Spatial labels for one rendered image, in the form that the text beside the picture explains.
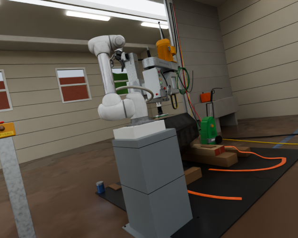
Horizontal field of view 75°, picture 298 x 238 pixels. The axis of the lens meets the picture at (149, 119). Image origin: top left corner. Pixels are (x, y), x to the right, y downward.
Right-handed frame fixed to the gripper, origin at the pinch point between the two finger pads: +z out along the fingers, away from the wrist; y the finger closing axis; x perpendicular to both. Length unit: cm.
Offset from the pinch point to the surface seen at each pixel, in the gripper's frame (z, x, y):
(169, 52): -86, 13, 113
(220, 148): 78, -33, 163
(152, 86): -6, 12, 69
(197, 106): -74, 106, 350
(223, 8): -433, 27, 441
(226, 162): 98, -46, 151
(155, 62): -38, 0, 64
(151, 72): -23, 7, 63
